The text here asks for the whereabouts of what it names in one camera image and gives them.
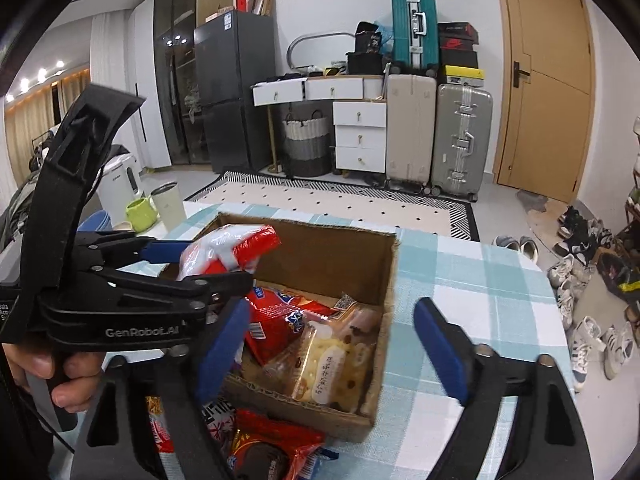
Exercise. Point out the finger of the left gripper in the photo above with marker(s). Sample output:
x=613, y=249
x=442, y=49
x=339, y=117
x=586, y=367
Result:
x=121, y=247
x=111, y=289

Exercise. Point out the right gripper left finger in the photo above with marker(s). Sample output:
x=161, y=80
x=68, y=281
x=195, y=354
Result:
x=116, y=439

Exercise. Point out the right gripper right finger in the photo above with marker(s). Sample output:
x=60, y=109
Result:
x=546, y=439

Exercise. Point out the white orange snack bag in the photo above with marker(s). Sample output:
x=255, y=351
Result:
x=236, y=247

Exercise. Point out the red snack packet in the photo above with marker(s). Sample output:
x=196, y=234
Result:
x=277, y=320

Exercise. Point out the red black snack pack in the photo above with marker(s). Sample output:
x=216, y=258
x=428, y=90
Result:
x=267, y=448

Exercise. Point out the clear bread package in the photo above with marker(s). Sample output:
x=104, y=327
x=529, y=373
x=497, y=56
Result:
x=330, y=362

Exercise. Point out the blue cookie packet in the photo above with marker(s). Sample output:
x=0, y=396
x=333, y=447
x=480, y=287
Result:
x=315, y=461

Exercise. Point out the white red noodle snack bag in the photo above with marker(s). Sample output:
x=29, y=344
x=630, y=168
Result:
x=159, y=426

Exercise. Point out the left hand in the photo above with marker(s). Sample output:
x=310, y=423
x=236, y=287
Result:
x=83, y=371

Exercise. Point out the blue bowl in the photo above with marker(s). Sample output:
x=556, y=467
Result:
x=99, y=221

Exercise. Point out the green mug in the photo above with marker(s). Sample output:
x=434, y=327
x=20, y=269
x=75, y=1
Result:
x=141, y=214

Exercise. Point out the white appliance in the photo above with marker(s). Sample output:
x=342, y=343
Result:
x=120, y=185

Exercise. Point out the cream tumbler cup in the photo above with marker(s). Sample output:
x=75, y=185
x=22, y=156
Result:
x=169, y=205

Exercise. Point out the brown cardboard box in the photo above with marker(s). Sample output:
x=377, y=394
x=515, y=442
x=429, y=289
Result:
x=334, y=265

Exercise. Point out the checkered teal tablecloth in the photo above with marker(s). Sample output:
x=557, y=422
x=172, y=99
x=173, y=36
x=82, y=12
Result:
x=499, y=298

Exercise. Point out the woven laundry basket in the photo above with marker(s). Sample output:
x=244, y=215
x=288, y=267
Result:
x=307, y=145

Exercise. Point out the shoe rack with shoes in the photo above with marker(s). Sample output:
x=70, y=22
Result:
x=619, y=265

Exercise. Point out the dotted floor rug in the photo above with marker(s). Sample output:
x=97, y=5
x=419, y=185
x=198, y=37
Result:
x=359, y=203

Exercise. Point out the black refrigerator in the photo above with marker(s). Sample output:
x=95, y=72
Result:
x=233, y=52

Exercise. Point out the white drawer cabinet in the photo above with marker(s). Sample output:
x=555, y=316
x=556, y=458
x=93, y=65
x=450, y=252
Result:
x=359, y=114

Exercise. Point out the beige suitcase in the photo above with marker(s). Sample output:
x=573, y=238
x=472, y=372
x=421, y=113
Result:
x=411, y=113

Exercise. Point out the silver suitcase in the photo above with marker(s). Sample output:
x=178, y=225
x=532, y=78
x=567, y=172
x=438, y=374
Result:
x=461, y=138

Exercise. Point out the wooden door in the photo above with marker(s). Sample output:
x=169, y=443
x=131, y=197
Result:
x=548, y=96

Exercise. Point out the teal suitcase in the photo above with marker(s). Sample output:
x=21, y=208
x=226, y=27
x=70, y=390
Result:
x=415, y=31

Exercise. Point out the stacked shoe boxes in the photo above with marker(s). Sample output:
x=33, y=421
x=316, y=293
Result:
x=458, y=60

